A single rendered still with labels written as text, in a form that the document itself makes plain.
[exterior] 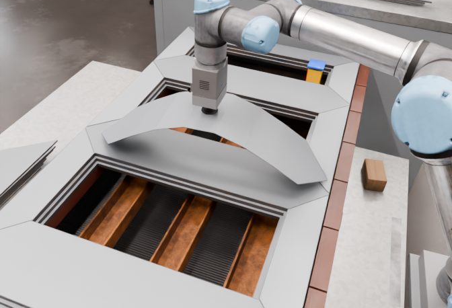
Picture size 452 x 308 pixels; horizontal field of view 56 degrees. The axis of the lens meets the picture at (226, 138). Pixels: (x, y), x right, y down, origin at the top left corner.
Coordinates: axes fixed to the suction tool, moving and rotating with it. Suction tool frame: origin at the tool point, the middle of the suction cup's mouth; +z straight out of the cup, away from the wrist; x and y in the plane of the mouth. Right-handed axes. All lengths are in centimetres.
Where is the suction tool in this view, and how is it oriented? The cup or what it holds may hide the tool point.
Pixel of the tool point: (209, 113)
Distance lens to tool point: 111.5
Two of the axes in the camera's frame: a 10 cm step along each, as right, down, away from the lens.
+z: -0.4, 7.8, 6.3
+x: 9.5, 2.2, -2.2
